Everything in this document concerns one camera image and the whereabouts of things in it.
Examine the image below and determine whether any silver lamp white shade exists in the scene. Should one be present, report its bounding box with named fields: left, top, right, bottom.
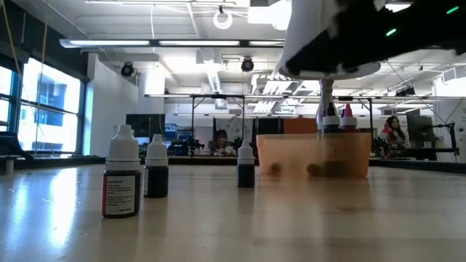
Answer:
left=278, top=0, right=382, bottom=134

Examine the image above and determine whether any orange partition panel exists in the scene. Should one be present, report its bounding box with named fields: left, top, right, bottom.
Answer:
left=283, top=116, right=318, bottom=134

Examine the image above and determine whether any large pink food coloring bottle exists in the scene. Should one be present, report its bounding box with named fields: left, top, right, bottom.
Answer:
left=339, top=103, right=360, bottom=134

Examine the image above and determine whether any orange translucent plastic bin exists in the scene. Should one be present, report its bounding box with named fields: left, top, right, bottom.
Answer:
left=256, top=132, right=372, bottom=179

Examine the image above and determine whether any long ceiling light bar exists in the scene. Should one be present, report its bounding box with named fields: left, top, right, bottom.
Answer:
left=60, top=38, right=285, bottom=48

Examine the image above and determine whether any black computer monitor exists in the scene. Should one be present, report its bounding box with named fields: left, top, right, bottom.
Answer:
left=125, top=114, right=166, bottom=138
left=406, top=115, right=433, bottom=143

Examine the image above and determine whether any white ring light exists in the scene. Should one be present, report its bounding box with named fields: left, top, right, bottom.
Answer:
left=213, top=9, right=234, bottom=31

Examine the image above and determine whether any small bottle red-edged label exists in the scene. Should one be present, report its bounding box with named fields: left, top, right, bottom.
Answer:
left=101, top=124, right=142, bottom=219

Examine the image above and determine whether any large black food coloring bottle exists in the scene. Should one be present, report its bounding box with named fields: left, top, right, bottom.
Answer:
left=321, top=102, right=341, bottom=134

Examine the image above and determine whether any large glass window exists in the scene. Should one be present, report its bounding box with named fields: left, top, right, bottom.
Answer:
left=0, top=56, right=83, bottom=154

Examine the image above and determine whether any small dark blue dropper bottle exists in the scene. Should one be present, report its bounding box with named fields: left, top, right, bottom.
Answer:
left=237, top=140, right=256, bottom=188

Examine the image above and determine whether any person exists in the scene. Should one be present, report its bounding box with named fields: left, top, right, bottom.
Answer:
left=209, top=129, right=234, bottom=156
left=380, top=115, right=405, bottom=150

